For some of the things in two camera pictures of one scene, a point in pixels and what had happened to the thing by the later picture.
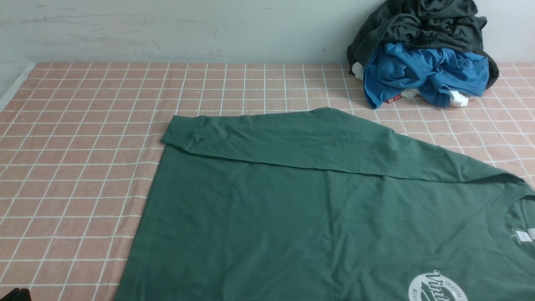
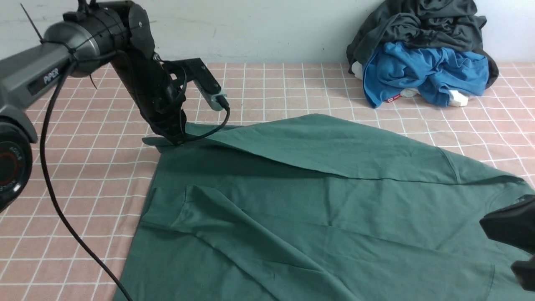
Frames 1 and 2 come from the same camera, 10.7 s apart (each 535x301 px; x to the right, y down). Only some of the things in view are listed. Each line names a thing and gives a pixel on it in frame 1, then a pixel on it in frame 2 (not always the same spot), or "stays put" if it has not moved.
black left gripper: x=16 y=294 → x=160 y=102
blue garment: x=437 y=74 stays put
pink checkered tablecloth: x=77 y=141 stays put
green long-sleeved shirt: x=310 y=204 stays put
